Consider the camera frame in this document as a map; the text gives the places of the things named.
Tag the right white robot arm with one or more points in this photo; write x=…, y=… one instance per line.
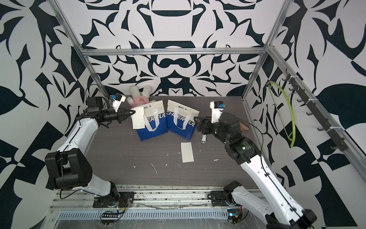
x=279, y=210

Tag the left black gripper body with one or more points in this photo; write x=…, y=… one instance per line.
x=119, y=115

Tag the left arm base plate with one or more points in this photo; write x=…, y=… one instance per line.
x=120, y=200

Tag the white paper receipt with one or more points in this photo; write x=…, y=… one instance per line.
x=138, y=118
x=187, y=152

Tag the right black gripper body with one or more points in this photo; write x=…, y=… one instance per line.
x=214, y=129

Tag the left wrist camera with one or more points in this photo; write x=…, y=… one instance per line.
x=117, y=99

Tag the blue white paper bag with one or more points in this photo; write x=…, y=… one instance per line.
x=154, y=120
x=180, y=119

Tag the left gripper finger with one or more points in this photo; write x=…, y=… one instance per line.
x=122, y=118
x=124, y=111

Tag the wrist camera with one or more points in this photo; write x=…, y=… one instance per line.
x=117, y=99
x=217, y=108

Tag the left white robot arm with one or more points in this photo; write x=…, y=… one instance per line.
x=68, y=167

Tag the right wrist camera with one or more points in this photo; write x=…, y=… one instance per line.
x=217, y=108

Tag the black usb hub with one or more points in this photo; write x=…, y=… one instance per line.
x=109, y=217

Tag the white plush bunny pink shirt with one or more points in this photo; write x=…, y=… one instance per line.
x=139, y=98

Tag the dark wall hook rack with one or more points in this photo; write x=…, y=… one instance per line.
x=317, y=110

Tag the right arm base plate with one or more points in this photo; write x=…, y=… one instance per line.
x=221, y=198

